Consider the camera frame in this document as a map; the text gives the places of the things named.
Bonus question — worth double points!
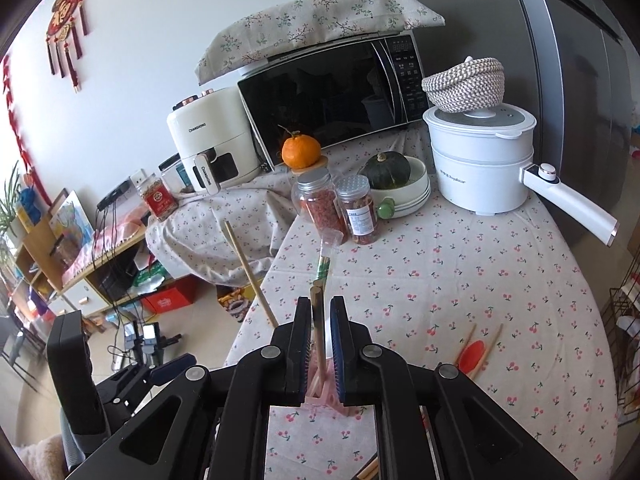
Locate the floral cloth cover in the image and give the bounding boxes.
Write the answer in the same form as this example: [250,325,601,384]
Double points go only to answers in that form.
[195,0,447,87]

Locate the pink perforated utensil basket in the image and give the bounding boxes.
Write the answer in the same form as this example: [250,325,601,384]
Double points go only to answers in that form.
[302,357,367,418]

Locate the woven rope basket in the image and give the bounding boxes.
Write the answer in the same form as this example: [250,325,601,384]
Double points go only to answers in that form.
[421,56,506,114]

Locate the wooden shelf unit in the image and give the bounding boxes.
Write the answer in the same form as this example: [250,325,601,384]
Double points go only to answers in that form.
[10,187,151,322]

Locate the white electric cooking pot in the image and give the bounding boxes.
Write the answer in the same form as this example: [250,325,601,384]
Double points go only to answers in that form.
[422,101,620,248]

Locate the phone stands with cables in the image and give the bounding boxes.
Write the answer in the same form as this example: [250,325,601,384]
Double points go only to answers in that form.
[107,319,184,367]

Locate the jar with red label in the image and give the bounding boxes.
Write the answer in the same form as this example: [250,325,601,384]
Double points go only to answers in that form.
[134,172,180,222]

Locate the black power strip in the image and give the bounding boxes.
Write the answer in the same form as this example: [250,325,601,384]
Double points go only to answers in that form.
[96,180,134,211]

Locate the clear container with black lid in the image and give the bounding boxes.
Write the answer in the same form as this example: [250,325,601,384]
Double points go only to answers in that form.
[159,154,194,195]

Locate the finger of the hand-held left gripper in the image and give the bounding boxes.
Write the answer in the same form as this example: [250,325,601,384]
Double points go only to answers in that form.
[95,353,197,412]

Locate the grey refrigerator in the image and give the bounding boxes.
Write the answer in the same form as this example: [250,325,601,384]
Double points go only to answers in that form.
[502,0,640,281]

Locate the tangerine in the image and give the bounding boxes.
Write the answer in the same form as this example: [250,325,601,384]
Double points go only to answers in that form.
[281,130,322,170]

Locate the green houseplant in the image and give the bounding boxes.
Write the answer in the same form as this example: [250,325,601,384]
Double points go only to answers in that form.
[0,160,27,271]

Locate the red knot wall ornament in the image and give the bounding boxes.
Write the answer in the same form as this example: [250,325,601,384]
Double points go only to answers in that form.
[46,0,89,94]

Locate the clear jar of red berries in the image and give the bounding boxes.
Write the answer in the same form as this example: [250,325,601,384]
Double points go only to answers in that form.
[291,167,347,244]

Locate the black microwave oven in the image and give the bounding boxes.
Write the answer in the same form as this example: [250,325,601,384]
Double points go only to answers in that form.
[236,30,432,172]

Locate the yellow printed snack box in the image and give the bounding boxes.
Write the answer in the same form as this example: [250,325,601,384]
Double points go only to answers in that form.
[217,284,257,324]

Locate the white ceramic spoon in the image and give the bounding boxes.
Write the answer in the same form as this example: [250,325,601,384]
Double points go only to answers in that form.
[319,227,347,262]

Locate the red hanging garland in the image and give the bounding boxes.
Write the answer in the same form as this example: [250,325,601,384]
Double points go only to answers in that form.
[0,55,52,207]

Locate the white air fryer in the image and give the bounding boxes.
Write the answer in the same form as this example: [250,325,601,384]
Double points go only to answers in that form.
[166,86,262,197]

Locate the white bowl with dark squash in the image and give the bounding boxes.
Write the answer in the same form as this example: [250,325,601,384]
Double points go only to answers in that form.
[370,156,432,220]

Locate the green plastic bag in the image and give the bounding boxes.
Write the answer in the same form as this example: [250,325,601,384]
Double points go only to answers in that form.
[134,260,167,292]

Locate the red plastic spoon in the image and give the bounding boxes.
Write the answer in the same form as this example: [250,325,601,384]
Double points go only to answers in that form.
[456,340,489,377]

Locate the thin wooden chopstick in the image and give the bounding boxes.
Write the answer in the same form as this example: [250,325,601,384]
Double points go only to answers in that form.
[469,323,504,382]
[452,322,478,366]
[356,455,382,480]

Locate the framed colourful picture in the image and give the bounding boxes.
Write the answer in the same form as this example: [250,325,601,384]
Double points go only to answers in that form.
[50,190,97,257]

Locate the black wire rack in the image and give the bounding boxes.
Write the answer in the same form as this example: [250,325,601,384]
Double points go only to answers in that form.
[597,260,640,413]

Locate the red cardboard box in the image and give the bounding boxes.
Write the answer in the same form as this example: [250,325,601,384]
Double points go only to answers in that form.
[142,277,199,314]

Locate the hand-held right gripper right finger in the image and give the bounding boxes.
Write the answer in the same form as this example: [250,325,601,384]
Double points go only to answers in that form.
[327,296,581,480]

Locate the dark green squash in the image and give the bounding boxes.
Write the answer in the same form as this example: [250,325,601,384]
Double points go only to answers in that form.
[359,151,414,190]

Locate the clear jar with white label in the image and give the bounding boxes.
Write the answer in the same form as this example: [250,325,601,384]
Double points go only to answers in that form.
[334,174,380,245]

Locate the pink cloth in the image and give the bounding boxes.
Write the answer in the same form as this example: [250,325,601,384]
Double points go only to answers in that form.
[75,219,149,281]

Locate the thick bamboo chopstick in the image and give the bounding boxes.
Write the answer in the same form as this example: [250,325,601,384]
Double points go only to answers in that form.
[309,281,328,393]
[223,220,280,329]

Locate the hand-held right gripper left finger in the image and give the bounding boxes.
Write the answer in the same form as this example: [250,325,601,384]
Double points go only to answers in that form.
[67,297,313,480]

